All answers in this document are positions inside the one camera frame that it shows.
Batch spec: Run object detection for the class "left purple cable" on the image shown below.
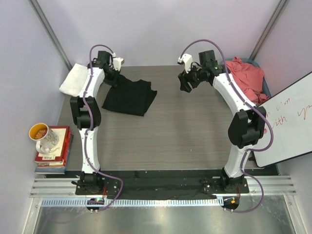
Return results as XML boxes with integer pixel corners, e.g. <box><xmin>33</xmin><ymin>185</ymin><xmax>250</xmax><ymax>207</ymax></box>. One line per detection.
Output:
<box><xmin>82</xmin><ymin>44</ymin><xmax>124</xmax><ymax>212</ymax></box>

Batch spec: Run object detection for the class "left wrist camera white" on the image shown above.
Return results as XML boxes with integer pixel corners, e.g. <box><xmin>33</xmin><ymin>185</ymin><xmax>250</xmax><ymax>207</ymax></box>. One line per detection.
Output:
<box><xmin>112</xmin><ymin>53</ymin><xmax>124</xmax><ymax>71</ymax></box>

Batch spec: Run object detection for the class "black floral t shirt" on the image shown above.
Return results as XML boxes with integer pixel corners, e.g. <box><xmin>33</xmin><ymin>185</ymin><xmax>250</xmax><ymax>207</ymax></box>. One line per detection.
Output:
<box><xmin>102</xmin><ymin>75</ymin><xmax>157</xmax><ymax>117</ymax></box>

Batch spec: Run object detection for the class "white slotted cable duct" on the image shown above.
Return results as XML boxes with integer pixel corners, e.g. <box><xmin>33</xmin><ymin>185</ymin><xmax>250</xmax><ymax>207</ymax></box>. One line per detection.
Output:
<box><xmin>41</xmin><ymin>197</ymin><xmax>224</xmax><ymax>208</ymax></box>

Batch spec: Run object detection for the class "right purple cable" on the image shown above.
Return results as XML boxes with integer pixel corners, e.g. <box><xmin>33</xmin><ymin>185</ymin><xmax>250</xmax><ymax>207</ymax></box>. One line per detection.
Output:
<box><xmin>179</xmin><ymin>39</ymin><xmax>274</xmax><ymax>214</ymax></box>

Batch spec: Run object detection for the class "whiteboard with red writing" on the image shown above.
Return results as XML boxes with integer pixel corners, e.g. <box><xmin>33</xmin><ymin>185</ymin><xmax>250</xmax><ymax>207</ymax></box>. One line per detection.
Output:
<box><xmin>254</xmin><ymin>73</ymin><xmax>312</xmax><ymax>168</ymax></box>

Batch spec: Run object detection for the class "bottom book in stack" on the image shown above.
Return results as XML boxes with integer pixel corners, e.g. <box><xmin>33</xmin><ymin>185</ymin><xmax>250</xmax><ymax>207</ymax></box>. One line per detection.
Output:
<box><xmin>35</xmin><ymin>134</ymin><xmax>74</xmax><ymax>175</ymax></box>

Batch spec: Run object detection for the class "aluminium rail frame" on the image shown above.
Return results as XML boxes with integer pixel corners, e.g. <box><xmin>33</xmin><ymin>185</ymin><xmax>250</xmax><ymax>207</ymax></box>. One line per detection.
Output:
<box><xmin>30</xmin><ymin>176</ymin><xmax>296</xmax><ymax>200</ymax></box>

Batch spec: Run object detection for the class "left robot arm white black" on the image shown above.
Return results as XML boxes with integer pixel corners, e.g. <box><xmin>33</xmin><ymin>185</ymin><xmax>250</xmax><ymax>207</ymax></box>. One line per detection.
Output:
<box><xmin>70</xmin><ymin>51</ymin><xmax>123</xmax><ymax>195</ymax></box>

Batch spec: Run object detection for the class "purple cable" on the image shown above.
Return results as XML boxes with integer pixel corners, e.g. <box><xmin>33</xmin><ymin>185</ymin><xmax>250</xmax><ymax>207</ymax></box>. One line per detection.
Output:
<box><xmin>82</xmin><ymin>44</ymin><xmax>124</xmax><ymax>212</ymax></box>
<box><xmin>179</xmin><ymin>39</ymin><xmax>274</xmax><ymax>214</ymax></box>

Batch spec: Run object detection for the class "folded white t shirt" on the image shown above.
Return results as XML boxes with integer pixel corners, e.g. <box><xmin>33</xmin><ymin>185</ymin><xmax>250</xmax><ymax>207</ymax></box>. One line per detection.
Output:
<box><xmin>59</xmin><ymin>63</ymin><xmax>88</xmax><ymax>97</ymax></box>

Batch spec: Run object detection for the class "floral mug yellow inside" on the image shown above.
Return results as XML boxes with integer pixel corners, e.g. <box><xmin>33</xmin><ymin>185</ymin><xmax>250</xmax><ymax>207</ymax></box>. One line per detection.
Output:
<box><xmin>29</xmin><ymin>123</ymin><xmax>59</xmax><ymax>154</ymax></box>

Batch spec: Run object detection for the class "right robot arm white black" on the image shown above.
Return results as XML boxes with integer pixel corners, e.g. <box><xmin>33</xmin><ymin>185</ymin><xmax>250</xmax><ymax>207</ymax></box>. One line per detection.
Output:
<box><xmin>177</xmin><ymin>50</ymin><xmax>266</xmax><ymax>193</ymax></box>

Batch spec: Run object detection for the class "red top book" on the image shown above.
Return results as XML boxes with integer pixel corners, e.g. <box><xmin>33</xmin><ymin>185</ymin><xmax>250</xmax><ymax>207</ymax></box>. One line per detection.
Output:
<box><xmin>29</xmin><ymin>123</ymin><xmax>71</xmax><ymax>167</ymax></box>

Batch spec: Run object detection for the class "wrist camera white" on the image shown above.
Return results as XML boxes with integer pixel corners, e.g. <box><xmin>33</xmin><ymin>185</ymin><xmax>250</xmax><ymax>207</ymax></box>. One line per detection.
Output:
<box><xmin>177</xmin><ymin>54</ymin><xmax>193</xmax><ymax>73</ymax></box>
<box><xmin>112</xmin><ymin>53</ymin><xmax>124</xmax><ymax>71</ymax></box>

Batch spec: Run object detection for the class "pink crumpled t shirt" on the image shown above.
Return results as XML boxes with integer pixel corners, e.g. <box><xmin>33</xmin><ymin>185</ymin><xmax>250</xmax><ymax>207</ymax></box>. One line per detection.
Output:
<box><xmin>225</xmin><ymin>57</ymin><xmax>270</xmax><ymax>104</ymax></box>

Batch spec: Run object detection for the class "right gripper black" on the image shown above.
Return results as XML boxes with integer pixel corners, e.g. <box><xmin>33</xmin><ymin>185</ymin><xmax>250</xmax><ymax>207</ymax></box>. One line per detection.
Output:
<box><xmin>177</xmin><ymin>62</ymin><xmax>205</xmax><ymax>93</ymax></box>

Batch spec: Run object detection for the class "teal plastic basket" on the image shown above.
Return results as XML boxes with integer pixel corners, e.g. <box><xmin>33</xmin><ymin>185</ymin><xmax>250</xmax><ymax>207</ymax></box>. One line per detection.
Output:
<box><xmin>220</xmin><ymin>58</ymin><xmax>272</xmax><ymax>101</ymax></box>

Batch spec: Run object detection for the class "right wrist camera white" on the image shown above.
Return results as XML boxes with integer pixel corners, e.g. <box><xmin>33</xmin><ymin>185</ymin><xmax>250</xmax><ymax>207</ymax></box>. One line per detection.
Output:
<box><xmin>177</xmin><ymin>54</ymin><xmax>193</xmax><ymax>73</ymax></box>

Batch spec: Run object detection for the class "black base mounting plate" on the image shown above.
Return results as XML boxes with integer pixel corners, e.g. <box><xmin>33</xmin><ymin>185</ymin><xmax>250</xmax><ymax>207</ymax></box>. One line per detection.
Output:
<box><xmin>72</xmin><ymin>170</ymin><xmax>250</xmax><ymax>195</ymax></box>

